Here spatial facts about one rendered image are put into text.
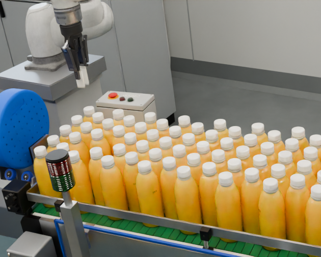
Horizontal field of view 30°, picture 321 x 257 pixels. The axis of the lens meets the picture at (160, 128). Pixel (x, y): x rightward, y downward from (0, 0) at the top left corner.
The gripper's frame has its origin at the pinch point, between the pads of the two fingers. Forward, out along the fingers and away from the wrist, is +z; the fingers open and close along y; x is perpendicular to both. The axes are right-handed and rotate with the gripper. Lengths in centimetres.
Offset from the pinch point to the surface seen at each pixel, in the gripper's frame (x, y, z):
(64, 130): 0.7, 16.5, 12.5
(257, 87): -26, -253, 122
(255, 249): 73, 33, 34
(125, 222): 30, 32, 34
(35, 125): -16.6, 10.9, 15.3
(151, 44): -70, -173, 56
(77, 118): 0.3, 7.6, 12.4
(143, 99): 15.8, -12.9, 13.7
